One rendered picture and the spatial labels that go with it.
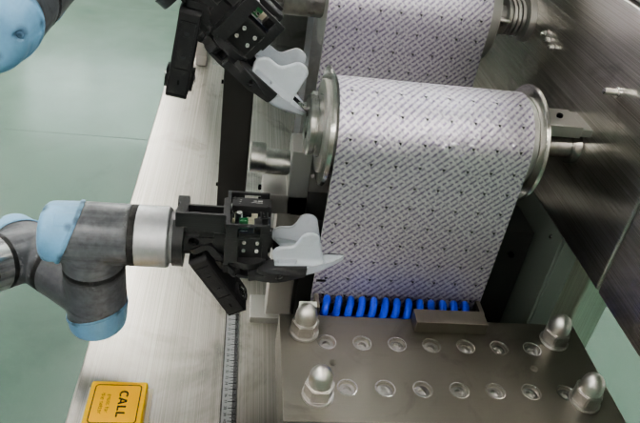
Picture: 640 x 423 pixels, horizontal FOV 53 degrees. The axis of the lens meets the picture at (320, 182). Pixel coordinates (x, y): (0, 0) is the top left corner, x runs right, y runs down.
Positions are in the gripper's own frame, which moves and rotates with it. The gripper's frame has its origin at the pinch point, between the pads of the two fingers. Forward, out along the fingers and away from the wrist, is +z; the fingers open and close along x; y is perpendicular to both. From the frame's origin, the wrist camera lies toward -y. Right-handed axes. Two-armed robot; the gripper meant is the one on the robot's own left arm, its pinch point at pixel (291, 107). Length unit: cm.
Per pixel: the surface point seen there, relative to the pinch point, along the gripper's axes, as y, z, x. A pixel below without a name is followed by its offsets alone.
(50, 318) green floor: -137, 33, 87
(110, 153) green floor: -138, 32, 193
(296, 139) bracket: -3.7, 4.8, 2.7
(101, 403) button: -39.4, 5.7, -17.5
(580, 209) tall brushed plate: 18.3, 32.9, -7.8
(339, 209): -3.0, 10.9, -7.8
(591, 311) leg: 8, 67, 6
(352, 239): -5.0, 15.7, -7.8
